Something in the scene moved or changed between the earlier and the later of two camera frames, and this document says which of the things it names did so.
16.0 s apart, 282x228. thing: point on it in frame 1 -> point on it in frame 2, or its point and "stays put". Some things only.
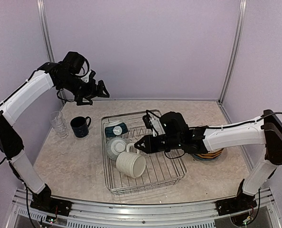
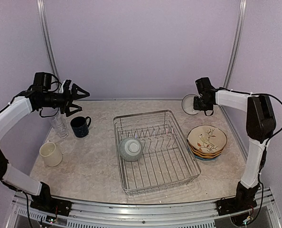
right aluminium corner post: (240, 29) stays put
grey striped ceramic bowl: (115, 146) -> (130, 149)
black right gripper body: (172, 142) -> (201, 105)
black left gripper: (92, 92) -> (69, 99)
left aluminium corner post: (41, 9) stays put
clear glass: (59, 126) stays put
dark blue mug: (79, 125) stays put
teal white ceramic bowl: (116, 130) -> (187, 104)
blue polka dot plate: (206, 159) stays put
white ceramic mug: (131, 164) -> (51, 153)
